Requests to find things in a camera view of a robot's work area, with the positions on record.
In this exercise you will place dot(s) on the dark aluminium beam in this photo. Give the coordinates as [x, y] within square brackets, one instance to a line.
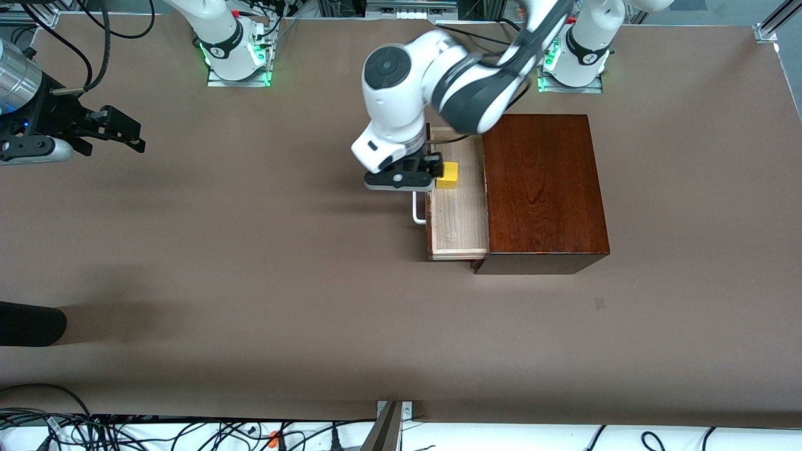
[385, 432]

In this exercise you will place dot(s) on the white power strip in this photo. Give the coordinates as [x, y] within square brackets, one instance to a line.
[410, 12]

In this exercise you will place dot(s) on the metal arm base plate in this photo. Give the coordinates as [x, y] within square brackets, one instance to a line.
[592, 89]
[216, 83]

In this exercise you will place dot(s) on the dark brown wooden cabinet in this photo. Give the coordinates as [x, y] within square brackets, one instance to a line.
[545, 188]

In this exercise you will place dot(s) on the black power plug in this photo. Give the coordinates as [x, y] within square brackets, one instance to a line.
[335, 440]

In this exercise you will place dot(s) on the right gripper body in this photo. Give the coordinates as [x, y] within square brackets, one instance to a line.
[62, 118]

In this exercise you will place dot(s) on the wooden drawer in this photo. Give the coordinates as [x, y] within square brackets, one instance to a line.
[460, 219]

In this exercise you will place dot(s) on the silver metal bracket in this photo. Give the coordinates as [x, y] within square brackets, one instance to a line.
[407, 410]

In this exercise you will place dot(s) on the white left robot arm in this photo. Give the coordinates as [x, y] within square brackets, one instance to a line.
[401, 88]

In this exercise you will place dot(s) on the yellow block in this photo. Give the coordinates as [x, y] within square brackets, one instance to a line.
[447, 176]

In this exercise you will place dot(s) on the silver aluminium frame extrusion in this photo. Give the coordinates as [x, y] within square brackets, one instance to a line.
[774, 26]
[44, 17]

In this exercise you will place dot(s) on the black cylindrical object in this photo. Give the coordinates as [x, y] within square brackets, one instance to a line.
[31, 322]

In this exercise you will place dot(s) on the small orange connector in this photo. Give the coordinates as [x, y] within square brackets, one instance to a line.
[273, 438]

